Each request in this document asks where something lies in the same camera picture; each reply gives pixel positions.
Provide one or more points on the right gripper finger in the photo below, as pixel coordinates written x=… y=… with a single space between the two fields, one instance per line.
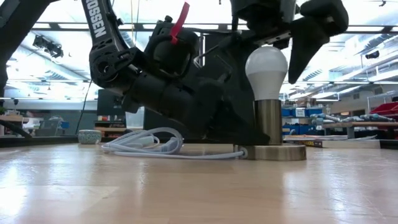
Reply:
x=311 y=37

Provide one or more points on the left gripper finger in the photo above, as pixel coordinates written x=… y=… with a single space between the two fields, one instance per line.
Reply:
x=236 y=124

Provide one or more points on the brass lamp base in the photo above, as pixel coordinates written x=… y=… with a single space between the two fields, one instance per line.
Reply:
x=269 y=121

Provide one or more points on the white lightbulb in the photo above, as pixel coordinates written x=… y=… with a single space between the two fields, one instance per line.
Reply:
x=266 y=71

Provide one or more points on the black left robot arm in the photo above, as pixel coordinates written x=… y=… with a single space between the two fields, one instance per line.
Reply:
x=109 y=62

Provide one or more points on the black folding partition screen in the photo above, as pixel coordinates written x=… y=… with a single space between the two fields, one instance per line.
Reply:
x=152 y=127

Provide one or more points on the clear plastic tub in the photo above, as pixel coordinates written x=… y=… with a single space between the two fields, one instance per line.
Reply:
x=135 y=119

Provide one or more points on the blue storage bin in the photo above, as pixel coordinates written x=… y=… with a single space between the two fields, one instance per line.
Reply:
x=314 y=112
x=286 y=112
x=306 y=129

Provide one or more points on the small black ceiling device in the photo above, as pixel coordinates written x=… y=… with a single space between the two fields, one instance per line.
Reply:
x=372 y=54

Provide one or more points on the black computer monitor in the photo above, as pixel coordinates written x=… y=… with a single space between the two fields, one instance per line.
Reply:
x=105 y=105

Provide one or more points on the small grey patterned bowl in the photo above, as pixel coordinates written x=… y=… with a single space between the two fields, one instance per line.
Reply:
x=89 y=137

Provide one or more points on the long wooden workbench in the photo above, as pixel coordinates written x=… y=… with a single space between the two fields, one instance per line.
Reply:
x=357 y=125

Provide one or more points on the red storage bin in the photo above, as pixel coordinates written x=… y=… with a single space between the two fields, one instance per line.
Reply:
x=385 y=109

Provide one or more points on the black Outsiders book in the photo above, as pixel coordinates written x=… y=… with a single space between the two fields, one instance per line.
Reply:
x=342 y=144

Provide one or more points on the small wooden side table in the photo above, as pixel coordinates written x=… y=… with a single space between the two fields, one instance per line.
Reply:
x=12 y=119

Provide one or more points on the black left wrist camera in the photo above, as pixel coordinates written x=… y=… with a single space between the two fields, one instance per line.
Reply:
x=164 y=34

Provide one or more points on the black hanging camera rig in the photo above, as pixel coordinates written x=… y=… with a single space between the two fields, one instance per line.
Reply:
x=48 y=46

